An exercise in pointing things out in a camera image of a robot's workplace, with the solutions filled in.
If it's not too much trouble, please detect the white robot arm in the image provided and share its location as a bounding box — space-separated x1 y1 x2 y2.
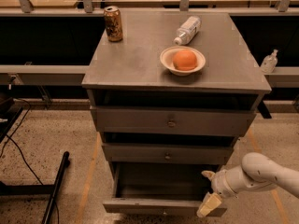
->
197 152 299 217

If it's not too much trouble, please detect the grey bottom drawer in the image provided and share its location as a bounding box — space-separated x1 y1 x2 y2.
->
103 161 220 217

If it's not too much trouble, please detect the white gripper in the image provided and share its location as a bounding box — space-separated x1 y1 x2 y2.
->
196 168 237 217

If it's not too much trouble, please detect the brown soda can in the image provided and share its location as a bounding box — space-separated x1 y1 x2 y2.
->
104 6 123 42

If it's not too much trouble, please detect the grey metal railing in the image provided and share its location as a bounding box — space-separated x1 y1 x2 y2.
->
0 0 299 89

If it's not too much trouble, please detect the grey wooden drawer cabinet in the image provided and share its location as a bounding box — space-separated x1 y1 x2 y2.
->
81 10 273 176

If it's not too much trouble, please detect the orange fruit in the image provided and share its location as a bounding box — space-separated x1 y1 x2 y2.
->
173 49 197 71

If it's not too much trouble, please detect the grey top drawer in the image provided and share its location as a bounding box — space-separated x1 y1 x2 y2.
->
91 106 256 136

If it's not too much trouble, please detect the cream paper bowl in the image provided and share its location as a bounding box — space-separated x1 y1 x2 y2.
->
160 46 206 76

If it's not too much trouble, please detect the black stand leg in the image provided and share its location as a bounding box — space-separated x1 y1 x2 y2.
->
0 151 70 224

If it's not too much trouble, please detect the grey drawer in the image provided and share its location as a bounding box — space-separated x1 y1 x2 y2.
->
102 133 236 165
91 106 256 136
103 161 220 217

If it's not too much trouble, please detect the black cable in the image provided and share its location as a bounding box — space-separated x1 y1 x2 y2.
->
0 98 61 224

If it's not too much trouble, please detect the clear plastic water bottle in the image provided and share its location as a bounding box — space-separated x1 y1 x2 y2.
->
174 16 201 46

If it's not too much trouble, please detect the grey middle drawer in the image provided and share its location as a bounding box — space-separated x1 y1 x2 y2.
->
102 133 236 165

